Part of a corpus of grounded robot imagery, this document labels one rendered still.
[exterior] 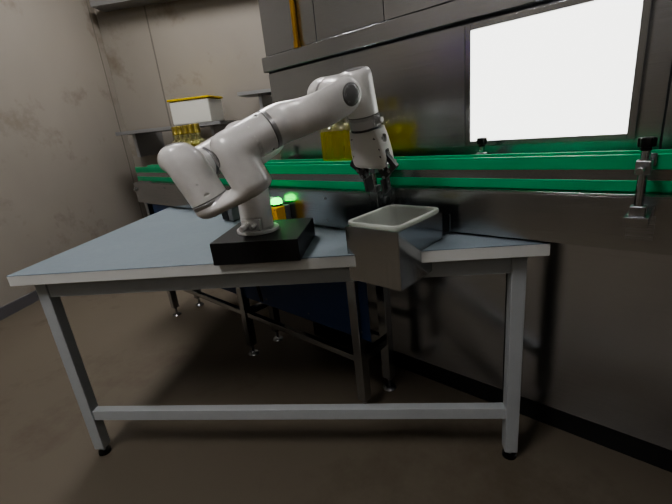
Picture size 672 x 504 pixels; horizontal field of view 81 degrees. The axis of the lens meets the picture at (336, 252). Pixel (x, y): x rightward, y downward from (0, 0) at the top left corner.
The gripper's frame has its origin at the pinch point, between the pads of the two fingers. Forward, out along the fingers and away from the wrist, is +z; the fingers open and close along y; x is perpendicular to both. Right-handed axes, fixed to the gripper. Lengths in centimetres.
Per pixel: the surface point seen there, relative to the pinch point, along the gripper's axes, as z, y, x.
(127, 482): 77, 67, 82
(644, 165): -3, -55, -9
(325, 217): 17.5, 30.6, -7.5
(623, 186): 7, -51, -20
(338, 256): 15.4, 7.2, 13.8
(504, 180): 6.8, -25.3, -20.7
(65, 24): -93, 388, -96
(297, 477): 85, 20, 47
